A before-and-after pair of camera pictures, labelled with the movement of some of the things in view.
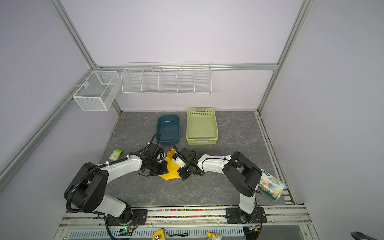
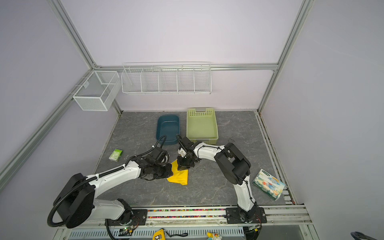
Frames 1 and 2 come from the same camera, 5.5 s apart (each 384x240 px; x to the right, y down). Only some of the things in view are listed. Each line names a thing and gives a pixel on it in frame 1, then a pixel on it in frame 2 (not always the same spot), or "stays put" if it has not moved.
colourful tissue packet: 270,185 stays put
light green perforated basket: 201,127 stays put
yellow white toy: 213,236 stays put
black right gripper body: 186,171 -> 185,162
